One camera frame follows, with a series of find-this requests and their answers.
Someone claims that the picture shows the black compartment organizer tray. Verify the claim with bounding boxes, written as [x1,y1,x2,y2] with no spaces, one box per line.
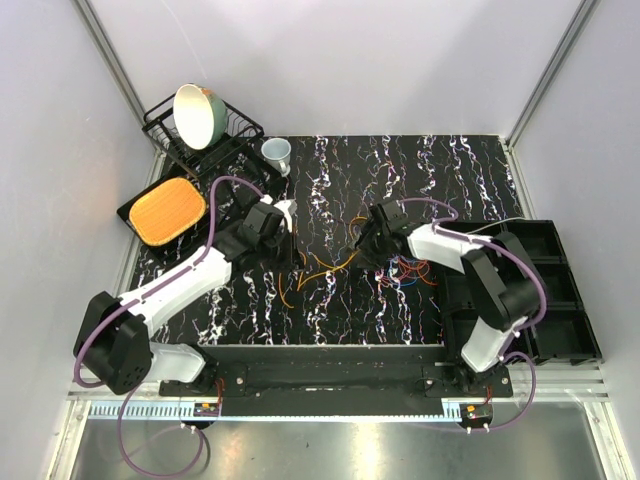
[432,218,604,366]

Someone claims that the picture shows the blue cable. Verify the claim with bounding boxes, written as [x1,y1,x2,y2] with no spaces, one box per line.
[384,269,426,290]

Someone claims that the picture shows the cream and green bowl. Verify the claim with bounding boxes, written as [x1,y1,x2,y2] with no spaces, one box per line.
[173,84,228,150]

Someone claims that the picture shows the orange cable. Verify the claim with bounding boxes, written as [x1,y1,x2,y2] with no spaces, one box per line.
[379,254,436,287]

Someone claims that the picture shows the orange woven mat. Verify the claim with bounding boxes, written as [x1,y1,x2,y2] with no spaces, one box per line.
[128,177,206,246]

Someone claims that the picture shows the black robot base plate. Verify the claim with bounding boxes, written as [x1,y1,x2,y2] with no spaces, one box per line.
[159,345,513,421]

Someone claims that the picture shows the white cable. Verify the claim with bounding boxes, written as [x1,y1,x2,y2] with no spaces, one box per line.
[469,216,526,236]

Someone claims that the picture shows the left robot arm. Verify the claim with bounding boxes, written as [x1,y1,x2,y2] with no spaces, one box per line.
[73,199,300,396]

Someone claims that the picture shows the black wire dish rack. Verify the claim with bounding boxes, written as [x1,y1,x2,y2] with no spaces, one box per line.
[142,96,286,198]

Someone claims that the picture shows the black flat tray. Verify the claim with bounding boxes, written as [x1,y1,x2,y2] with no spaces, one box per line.
[117,174,208,266]

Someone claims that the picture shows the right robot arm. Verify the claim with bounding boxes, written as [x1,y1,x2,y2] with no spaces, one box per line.
[353,197,548,397]

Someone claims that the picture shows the light blue cup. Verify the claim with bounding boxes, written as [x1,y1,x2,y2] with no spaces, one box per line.
[261,137,291,177]

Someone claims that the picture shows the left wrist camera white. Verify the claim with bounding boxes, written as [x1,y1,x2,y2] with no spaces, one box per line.
[260,195,297,233]

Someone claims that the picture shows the yellow cable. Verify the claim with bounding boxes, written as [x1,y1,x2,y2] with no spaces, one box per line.
[277,215,369,310]

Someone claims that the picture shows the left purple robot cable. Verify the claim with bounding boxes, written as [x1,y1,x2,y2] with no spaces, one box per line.
[73,175,274,476]

